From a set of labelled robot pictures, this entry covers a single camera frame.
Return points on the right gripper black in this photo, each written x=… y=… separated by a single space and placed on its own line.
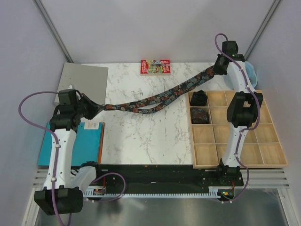
x=216 y=70

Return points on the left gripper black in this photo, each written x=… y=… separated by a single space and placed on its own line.
x=99 y=107

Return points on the floral navy necktie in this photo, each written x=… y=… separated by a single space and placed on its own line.
x=159 y=101

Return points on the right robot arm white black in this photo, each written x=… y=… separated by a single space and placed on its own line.
x=243 y=113

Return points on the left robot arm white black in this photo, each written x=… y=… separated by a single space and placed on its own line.
x=62 y=194

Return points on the teal book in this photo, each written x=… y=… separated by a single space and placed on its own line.
x=87 y=147

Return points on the rolled black tie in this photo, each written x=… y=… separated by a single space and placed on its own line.
x=199 y=98

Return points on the red illustrated book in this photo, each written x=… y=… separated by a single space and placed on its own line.
x=154 y=67

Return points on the rolled dark patterned tie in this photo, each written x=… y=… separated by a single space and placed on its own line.
x=199 y=116

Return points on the wooden compartment tray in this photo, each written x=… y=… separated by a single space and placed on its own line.
x=261 y=148

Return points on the grey ring binder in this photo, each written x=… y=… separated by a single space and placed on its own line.
x=90 y=80

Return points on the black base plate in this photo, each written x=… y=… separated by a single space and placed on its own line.
x=157 y=179

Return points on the white slotted cable duct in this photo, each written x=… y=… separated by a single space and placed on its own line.
x=93 y=193

